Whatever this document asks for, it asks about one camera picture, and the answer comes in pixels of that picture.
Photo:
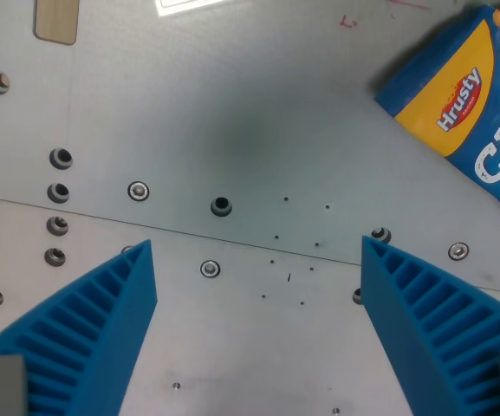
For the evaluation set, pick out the wooden rounded slot insert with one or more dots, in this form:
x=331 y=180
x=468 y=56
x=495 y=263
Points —
x=56 y=19

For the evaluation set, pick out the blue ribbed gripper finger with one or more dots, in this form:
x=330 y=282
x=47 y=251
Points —
x=102 y=329
x=423 y=320

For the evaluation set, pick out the blue yellow Hrusty snack bag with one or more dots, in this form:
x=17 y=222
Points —
x=470 y=108

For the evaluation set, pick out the silver hex screw with washer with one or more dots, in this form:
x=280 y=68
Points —
x=458 y=251
x=138 y=191
x=210 y=268

